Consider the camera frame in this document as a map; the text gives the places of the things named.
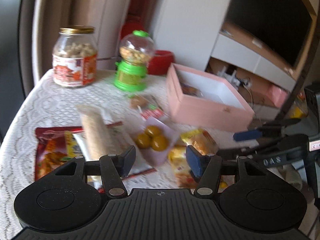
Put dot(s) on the green gumball candy dispenser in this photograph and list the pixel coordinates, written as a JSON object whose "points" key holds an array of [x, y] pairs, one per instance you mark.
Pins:
{"points": [[136, 51]]}

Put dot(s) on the pink item on shelf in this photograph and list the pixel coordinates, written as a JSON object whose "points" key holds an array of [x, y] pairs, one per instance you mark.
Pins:
{"points": [[277, 95]]}

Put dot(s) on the round cracker packet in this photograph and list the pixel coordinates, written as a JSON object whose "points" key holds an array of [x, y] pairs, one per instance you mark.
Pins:
{"points": [[98, 137]]}

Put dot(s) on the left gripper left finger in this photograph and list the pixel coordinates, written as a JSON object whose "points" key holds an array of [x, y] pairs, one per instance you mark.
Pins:
{"points": [[113, 168]]}

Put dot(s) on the pink cardboard box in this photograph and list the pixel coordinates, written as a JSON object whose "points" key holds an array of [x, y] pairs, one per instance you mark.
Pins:
{"points": [[205, 100]]}

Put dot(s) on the red round lidded bin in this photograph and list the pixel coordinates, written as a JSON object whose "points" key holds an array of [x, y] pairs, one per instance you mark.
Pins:
{"points": [[162, 59]]}

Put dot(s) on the white tv cabinet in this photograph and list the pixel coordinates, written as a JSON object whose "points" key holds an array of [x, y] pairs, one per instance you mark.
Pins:
{"points": [[252, 60]]}

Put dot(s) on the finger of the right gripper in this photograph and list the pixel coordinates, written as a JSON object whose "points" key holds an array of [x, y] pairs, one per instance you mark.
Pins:
{"points": [[250, 151], [262, 132]]}

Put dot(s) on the glass snack jar gold lid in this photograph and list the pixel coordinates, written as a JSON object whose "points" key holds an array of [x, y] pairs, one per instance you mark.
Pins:
{"points": [[74, 55]]}

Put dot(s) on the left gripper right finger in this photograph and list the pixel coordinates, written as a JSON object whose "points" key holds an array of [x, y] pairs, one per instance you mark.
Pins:
{"points": [[205, 168]]}

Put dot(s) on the white red snack bag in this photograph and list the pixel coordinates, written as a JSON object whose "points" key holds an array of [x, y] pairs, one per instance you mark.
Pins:
{"points": [[120, 141]]}

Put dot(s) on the white lace tablecloth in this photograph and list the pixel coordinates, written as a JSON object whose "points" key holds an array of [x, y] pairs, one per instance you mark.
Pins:
{"points": [[50, 105]]}

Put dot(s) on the black television screen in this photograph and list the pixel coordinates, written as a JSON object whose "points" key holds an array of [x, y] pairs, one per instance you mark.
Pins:
{"points": [[282, 25]]}

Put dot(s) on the hawthorn lollipop packet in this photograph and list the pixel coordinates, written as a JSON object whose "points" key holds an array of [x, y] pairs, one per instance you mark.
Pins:
{"points": [[147, 106]]}

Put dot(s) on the yellow gold snack bag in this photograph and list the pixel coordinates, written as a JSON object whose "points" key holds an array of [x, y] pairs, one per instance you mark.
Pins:
{"points": [[203, 143]]}

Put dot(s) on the yellow balls snack pack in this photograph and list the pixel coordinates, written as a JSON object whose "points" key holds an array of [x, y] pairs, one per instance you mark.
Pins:
{"points": [[155, 139]]}

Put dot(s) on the red chicken snack bag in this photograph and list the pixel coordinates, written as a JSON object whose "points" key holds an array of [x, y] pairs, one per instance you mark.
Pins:
{"points": [[56, 145]]}

